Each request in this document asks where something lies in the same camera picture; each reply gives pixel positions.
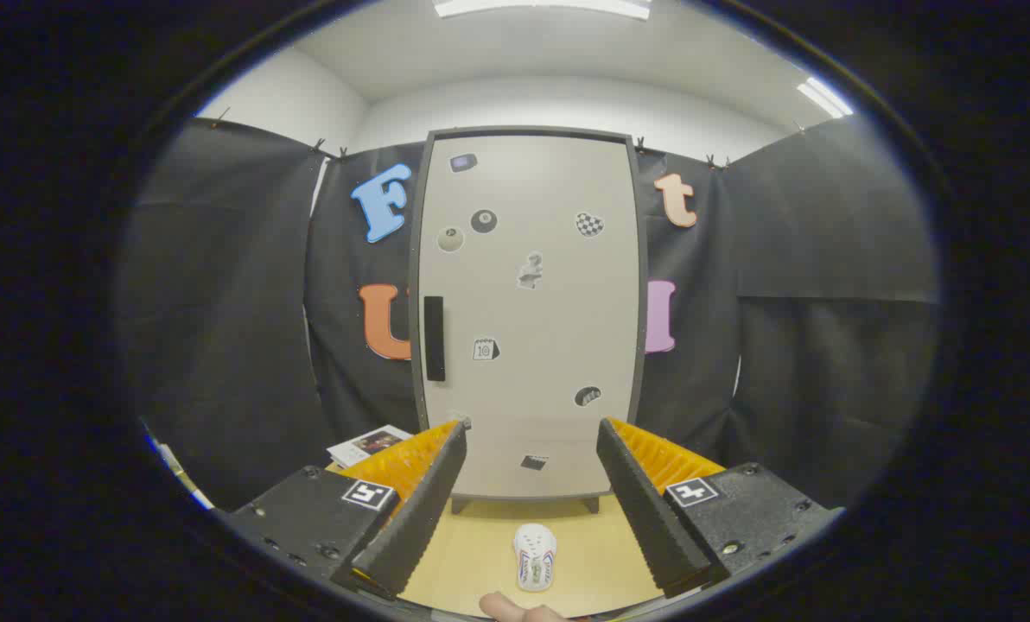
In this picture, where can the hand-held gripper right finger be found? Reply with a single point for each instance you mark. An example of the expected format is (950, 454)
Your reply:
(645, 510)

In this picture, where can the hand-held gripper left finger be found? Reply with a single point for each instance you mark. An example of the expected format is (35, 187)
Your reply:
(420, 518)

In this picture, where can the white shoe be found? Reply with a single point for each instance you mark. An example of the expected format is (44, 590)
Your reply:
(534, 553)

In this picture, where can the grey shoe cabinet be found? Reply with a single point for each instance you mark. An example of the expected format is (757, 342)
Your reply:
(641, 285)

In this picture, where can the white book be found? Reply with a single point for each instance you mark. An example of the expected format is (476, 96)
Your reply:
(364, 445)

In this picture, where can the yellow white packets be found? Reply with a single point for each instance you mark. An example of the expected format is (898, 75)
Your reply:
(188, 488)

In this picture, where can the black backdrop cloth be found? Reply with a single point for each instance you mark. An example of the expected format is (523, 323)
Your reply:
(221, 302)

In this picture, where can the small ceiling light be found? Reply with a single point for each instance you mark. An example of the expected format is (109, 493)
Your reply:
(822, 97)

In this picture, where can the long ceiling light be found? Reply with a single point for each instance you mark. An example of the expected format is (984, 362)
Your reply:
(541, 7)

